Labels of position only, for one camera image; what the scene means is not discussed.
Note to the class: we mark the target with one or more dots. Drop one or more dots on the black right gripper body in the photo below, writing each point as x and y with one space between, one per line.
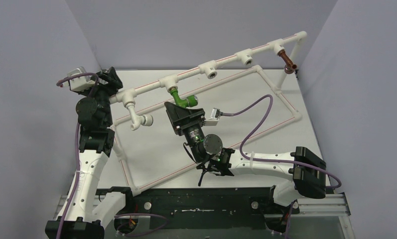
186 119

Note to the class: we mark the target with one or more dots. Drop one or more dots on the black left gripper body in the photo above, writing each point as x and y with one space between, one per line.
111 89

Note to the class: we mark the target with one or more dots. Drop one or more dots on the green water faucet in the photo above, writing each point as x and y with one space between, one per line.
189 101

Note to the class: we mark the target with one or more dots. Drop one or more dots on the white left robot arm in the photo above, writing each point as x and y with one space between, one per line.
79 218

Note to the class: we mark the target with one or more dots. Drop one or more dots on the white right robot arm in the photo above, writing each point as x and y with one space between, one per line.
302 172

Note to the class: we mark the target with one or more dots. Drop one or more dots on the white water faucet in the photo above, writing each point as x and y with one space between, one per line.
138 120

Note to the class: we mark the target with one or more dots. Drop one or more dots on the brown water faucet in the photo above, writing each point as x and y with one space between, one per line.
290 66

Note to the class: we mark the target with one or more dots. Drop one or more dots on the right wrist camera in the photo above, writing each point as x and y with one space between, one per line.
214 118

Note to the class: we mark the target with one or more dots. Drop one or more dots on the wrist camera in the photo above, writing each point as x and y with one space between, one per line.
81 83
214 118

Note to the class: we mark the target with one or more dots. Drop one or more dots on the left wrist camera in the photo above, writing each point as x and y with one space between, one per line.
81 83

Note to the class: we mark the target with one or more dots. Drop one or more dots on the black front table rail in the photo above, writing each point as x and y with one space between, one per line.
215 208

